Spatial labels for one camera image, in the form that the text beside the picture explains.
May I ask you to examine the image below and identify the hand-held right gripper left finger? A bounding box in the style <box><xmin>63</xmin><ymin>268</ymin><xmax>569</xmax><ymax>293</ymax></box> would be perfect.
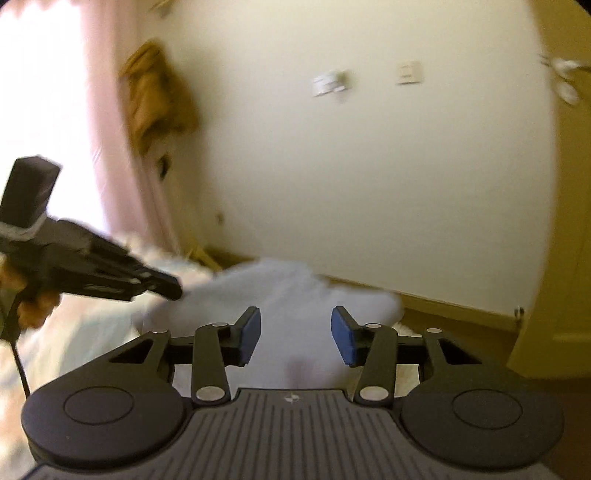
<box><xmin>111</xmin><ymin>306</ymin><xmax>263</xmax><ymax>407</ymax></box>

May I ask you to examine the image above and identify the patchwork pattern bed quilt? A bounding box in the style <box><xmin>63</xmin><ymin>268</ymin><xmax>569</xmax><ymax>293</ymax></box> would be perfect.
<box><xmin>0</xmin><ymin>258</ymin><xmax>155</xmax><ymax>462</ymax></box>

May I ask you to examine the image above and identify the silver door handle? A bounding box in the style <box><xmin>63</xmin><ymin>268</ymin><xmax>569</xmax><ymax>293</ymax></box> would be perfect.
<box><xmin>539</xmin><ymin>52</ymin><xmax>591</xmax><ymax>108</ymax></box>

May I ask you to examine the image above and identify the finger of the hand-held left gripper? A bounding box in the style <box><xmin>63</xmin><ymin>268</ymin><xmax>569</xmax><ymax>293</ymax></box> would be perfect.
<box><xmin>124</xmin><ymin>259</ymin><xmax>184</xmax><ymax>302</ymax></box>

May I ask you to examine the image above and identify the black cable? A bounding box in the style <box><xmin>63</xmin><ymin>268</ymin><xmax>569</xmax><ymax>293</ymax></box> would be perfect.
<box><xmin>0</xmin><ymin>291</ymin><xmax>32</xmax><ymax>398</ymax></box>

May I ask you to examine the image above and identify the white wall switch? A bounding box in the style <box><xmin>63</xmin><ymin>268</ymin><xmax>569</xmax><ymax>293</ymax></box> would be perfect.
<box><xmin>396</xmin><ymin>60</ymin><xmax>424</xmax><ymax>86</ymax></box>

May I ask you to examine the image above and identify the yellow wooden baseboard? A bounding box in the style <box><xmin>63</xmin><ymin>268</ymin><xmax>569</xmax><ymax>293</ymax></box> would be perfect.
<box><xmin>187</xmin><ymin>244</ymin><xmax>525</xmax><ymax>333</ymax></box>

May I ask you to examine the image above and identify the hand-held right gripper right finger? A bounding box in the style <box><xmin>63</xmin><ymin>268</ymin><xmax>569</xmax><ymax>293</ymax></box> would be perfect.
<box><xmin>331</xmin><ymin>306</ymin><xmax>482</xmax><ymax>407</ymax></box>

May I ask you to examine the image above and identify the brown hanging cloth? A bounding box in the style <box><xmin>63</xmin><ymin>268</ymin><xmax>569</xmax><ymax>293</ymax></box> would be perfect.
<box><xmin>117</xmin><ymin>39</ymin><xmax>200</xmax><ymax>158</ymax></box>

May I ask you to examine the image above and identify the pink curtain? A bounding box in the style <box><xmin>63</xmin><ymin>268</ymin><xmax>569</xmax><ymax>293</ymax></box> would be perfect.
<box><xmin>78</xmin><ymin>0</ymin><xmax>183</xmax><ymax>254</ymax></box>

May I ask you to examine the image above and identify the white wall socket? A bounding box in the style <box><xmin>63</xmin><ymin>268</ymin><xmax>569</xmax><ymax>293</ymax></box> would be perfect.
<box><xmin>311</xmin><ymin>69</ymin><xmax>348</xmax><ymax>97</ymax></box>

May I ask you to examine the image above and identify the cream door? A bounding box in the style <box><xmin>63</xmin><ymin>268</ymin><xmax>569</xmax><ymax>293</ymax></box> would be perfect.
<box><xmin>507</xmin><ymin>0</ymin><xmax>591</xmax><ymax>380</ymax></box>

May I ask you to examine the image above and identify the person's left hand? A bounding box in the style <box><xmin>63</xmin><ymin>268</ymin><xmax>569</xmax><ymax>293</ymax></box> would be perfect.
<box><xmin>0</xmin><ymin>256</ymin><xmax>63</xmax><ymax>329</ymax></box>

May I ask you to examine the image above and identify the grey garment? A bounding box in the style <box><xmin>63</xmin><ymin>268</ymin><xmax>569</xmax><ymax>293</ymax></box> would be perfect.
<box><xmin>139</xmin><ymin>257</ymin><xmax>403</xmax><ymax>393</ymax></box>

